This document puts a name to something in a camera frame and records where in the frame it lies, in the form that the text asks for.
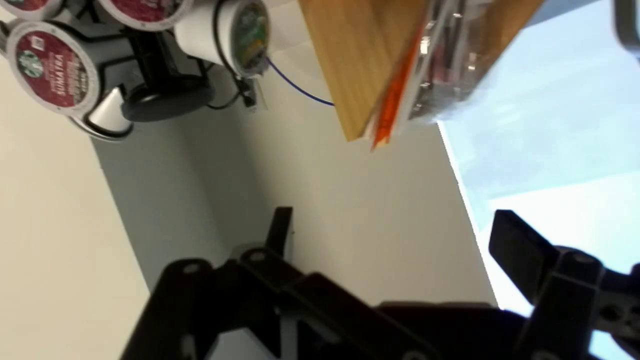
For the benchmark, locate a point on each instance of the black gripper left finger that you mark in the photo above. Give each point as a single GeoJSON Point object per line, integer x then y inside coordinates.
{"type": "Point", "coordinates": [281, 230]}

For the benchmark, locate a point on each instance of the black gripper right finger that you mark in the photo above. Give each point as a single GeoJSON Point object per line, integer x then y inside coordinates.
{"type": "Point", "coordinates": [522, 253]}

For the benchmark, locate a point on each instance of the black pod carousel stand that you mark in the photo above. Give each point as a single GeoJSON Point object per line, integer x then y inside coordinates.
{"type": "Point", "coordinates": [155, 57]}

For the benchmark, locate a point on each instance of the wooden condiment stand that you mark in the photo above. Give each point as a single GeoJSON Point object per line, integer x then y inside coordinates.
{"type": "Point", "coordinates": [360, 47]}

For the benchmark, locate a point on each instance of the Sumatra red coffee pod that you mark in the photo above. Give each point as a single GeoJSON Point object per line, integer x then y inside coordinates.
{"type": "Point", "coordinates": [50, 64]}

